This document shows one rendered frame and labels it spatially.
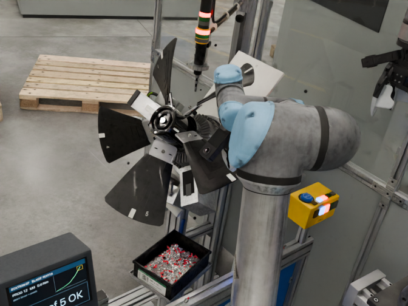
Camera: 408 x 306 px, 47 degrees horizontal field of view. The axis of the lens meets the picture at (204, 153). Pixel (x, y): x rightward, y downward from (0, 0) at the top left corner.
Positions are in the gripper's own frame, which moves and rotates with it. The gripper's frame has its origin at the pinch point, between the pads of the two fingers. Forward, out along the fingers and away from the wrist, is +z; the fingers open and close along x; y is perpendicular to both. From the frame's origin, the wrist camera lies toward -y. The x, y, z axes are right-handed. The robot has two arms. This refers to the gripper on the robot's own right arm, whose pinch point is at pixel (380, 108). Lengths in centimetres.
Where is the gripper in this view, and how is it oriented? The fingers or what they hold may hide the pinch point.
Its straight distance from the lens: 141.0
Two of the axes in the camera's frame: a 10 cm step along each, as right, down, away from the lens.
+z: -1.3, 8.5, 5.1
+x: 7.8, -2.3, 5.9
